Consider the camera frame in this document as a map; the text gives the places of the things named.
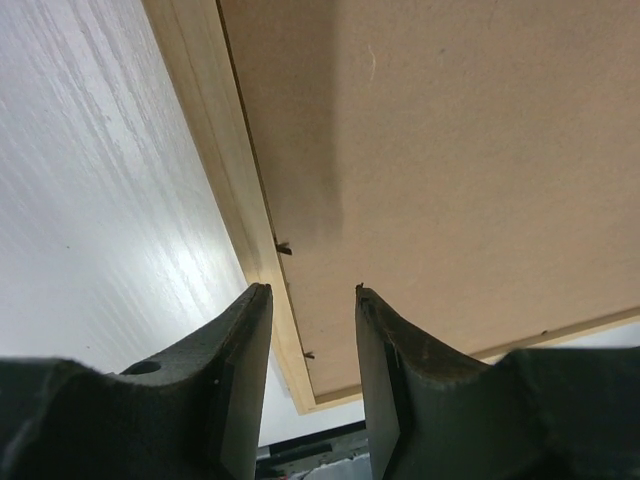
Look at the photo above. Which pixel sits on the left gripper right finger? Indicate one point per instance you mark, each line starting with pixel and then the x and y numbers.
pixel 433 412

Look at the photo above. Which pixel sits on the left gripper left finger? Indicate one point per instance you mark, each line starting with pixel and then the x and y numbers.
pixel 190 411

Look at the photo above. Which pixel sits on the wooden picture frame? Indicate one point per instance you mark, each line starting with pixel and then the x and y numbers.
pixel 474 162

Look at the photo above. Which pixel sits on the black speckled base plate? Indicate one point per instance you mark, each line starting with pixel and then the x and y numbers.
pixel 338 453

